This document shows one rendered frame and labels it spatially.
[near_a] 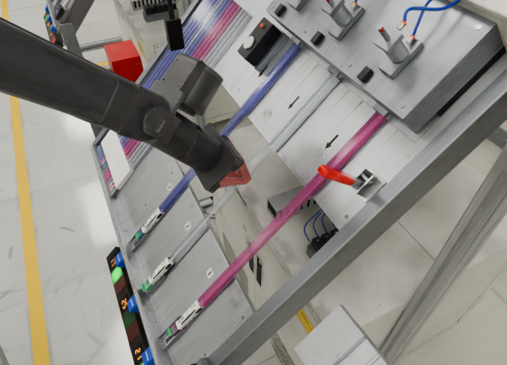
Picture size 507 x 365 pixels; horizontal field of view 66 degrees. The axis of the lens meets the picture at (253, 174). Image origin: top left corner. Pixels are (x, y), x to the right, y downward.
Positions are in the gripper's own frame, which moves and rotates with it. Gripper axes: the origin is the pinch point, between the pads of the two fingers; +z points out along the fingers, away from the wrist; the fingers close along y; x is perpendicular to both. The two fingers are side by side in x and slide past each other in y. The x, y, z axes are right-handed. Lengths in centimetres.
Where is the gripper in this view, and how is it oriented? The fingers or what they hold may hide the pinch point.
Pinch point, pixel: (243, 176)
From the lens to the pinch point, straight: 64.9
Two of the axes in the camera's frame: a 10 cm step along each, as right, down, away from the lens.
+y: -4.5, -6.3, 6.4
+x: -6.9, 6.9, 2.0
